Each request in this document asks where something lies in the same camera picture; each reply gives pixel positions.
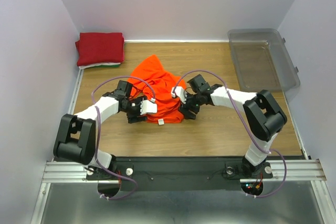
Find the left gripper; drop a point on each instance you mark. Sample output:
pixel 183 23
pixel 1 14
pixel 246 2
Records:
pixel 133 118

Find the folded red t shirt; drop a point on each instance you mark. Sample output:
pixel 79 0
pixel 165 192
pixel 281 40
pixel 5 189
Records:
pixel 97 48

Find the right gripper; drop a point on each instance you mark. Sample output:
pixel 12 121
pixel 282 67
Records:
pixel 184 109

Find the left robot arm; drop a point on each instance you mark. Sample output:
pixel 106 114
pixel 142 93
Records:
pixel 76 137

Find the folded white t shirt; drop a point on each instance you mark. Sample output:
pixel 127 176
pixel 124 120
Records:
pixel 96 65

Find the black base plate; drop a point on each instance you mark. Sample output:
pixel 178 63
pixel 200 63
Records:
pixel 180 174

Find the orange t shirt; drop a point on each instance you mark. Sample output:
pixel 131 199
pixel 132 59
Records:
pixel 150 75

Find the aluminium rail frame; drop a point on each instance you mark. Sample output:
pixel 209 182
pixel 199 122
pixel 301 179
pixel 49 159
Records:
pixel 297 192

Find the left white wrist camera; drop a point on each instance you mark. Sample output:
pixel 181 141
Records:
pixel 148 107

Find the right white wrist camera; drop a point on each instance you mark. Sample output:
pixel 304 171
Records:
pixel 179 92

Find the clear plastic bin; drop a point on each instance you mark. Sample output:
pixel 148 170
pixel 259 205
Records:
pixel 262 61

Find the folded green t shirt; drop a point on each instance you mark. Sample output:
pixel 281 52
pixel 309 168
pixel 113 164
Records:
pixel 110 65

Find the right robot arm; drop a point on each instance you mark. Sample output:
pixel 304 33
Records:
pixel 261 115

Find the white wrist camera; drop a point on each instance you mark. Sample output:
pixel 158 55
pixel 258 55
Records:
pixel 148 107
pixel 179 92

